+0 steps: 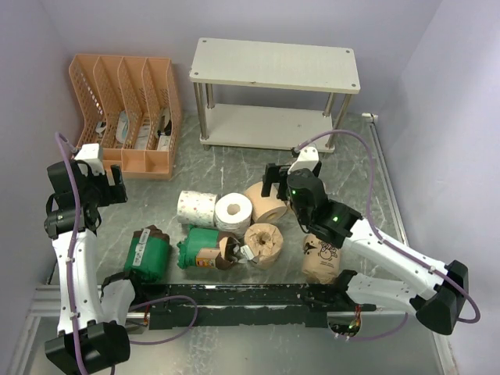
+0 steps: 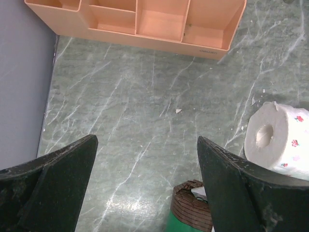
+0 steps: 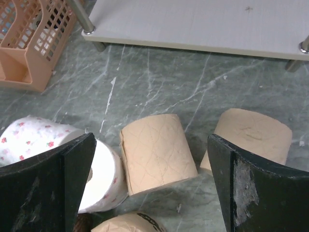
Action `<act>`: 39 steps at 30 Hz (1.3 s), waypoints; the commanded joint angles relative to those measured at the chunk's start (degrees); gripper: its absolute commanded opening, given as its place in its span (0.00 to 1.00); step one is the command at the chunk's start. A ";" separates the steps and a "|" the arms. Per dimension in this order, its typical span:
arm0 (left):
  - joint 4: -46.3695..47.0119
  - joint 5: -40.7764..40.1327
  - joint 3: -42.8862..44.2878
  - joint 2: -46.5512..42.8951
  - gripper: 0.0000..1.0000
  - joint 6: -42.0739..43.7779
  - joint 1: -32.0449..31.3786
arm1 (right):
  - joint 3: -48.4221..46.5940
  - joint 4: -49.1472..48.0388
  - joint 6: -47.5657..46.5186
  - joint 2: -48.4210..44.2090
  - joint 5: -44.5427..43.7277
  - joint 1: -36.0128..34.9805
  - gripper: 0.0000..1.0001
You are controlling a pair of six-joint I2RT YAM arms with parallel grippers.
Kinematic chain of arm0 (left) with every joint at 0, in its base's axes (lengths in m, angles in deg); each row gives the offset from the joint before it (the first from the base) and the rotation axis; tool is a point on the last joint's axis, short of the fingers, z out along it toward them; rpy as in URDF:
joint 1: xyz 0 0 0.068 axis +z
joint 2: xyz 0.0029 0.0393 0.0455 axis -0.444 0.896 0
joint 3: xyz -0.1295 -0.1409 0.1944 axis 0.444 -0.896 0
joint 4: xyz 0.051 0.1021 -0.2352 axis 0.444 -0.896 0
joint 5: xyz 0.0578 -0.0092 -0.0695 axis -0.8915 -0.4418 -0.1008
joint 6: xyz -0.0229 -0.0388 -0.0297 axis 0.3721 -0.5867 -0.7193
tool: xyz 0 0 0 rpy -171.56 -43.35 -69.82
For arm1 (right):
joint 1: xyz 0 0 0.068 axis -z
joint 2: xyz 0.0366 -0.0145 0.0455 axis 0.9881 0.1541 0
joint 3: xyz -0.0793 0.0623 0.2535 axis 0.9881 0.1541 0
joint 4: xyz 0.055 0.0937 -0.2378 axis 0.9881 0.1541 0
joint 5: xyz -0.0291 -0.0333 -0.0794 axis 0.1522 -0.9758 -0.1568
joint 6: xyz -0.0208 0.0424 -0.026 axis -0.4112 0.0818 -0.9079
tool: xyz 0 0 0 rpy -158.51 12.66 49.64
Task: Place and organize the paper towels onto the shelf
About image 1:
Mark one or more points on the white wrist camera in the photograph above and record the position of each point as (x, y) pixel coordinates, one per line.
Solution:
(92, 157)
(308, 158)

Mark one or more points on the green brown wrapped roll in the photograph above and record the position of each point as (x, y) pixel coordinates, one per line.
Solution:
(208, 248)

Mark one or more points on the white paper towel roll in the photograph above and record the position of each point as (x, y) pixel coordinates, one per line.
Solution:
(233, 213)

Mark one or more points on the brown wrapped paper roll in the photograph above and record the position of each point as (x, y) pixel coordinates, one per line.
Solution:
(265, 242)

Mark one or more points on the papers in organizer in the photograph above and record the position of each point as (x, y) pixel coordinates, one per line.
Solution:
(163, 131)

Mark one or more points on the white dotted paper roll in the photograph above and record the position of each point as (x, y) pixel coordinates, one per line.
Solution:
(196, 208)

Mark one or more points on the green wrapped roll with label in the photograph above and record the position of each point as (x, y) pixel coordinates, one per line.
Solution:
(148, 254)

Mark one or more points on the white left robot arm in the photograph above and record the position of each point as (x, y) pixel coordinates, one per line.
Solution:
(91, 334)

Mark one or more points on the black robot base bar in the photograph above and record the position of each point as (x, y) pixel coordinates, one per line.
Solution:
(224, 305)

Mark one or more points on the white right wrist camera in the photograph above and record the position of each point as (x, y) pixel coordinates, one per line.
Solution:
(308, 158)

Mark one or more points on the orange plastic file organizer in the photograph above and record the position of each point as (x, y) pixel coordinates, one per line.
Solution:
(141, 86)

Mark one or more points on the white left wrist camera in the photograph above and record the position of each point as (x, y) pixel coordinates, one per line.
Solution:
(92, 157)

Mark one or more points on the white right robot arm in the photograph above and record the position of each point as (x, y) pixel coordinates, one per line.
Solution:
(437, 290)

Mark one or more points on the white two-tier shelf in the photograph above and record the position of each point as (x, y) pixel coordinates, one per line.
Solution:
(269, 65)

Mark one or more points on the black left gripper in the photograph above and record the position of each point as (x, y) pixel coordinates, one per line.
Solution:
(112, 193)

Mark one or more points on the brown printed wrapped roll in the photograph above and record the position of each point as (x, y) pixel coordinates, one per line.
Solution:
(321, 263)

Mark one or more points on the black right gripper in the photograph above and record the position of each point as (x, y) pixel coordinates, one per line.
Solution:
(274, 173)

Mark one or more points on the tan paper towel roll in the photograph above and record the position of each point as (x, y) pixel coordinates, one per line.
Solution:
(265, 209)

